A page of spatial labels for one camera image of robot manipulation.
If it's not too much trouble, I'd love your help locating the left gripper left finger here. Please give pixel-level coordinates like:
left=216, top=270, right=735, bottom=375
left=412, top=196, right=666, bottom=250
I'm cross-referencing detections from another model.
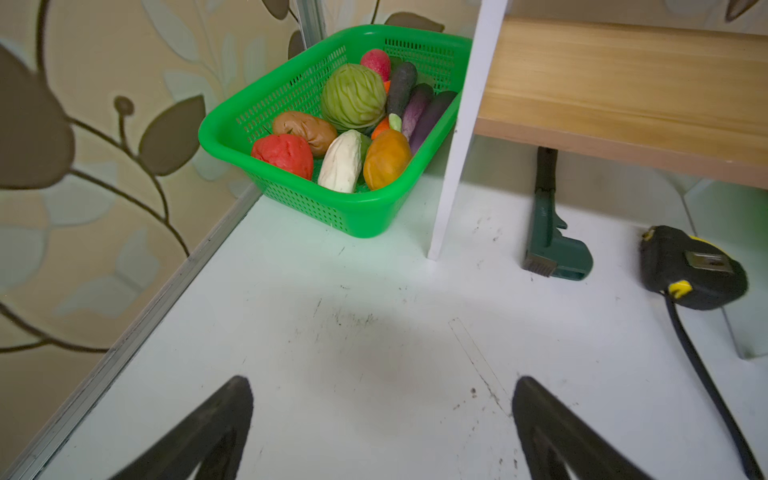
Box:
left=113, top=376, right=253, bottom=479

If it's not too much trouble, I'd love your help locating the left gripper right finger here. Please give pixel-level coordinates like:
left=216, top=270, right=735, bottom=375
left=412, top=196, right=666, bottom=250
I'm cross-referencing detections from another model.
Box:
left=511, top=376, right=650, bottom=480

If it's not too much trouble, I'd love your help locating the dark green pipe wrench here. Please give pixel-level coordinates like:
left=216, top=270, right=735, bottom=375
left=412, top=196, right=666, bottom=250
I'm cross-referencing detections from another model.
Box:
left=522, top=147, right=593, bottom=281

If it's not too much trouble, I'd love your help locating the black tape measure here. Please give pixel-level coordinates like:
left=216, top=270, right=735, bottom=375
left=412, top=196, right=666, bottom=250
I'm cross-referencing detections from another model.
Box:
left=640, top=225, right=765, bottom=479

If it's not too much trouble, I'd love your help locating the red strawberry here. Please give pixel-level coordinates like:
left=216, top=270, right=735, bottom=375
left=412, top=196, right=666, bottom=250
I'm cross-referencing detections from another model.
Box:
left=251, top=134, right=314, bottom=180

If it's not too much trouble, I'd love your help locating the white napa cabbage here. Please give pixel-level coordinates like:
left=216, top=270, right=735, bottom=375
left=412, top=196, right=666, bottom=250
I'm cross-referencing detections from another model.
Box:
left=318, top=130, right=367, bottom=194

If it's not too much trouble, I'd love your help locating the left green vegetable basket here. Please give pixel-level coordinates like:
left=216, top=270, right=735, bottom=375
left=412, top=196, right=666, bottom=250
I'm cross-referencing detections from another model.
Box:
left=199, top=25, right=472, bottom=238

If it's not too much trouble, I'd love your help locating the orange yellow pepper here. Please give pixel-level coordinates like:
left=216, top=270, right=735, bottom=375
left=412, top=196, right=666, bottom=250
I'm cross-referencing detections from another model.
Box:
left=363, top=129, right=412, bottom=190

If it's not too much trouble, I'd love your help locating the brown potato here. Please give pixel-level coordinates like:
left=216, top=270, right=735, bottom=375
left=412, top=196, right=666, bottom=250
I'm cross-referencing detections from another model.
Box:
left=272, top=111, right=338, bottom=158

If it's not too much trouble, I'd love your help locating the dark purple eggplant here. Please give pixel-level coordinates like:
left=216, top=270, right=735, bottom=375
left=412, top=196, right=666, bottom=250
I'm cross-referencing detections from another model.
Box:
left=409, top=91, right=457, bottom=154

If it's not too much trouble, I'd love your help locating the white wooden two-tier shelf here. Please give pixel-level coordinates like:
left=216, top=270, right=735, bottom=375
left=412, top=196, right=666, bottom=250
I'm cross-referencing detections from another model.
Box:
left=428, top=1, right=767, bottom=259

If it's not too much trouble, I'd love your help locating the green cabbage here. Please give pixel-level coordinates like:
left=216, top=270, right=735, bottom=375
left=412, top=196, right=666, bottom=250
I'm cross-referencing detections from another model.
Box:
left=321, top=64, right=387, bottom=131

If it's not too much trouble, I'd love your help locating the dark green cucumber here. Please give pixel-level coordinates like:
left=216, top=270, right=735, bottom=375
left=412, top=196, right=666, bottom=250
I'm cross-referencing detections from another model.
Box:
left=386, top=62, right=418, bottom=117

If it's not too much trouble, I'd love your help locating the pink red radish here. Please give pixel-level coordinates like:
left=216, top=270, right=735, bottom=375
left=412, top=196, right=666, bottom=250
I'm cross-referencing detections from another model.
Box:
left=360, top=49, right=391, bottom=82

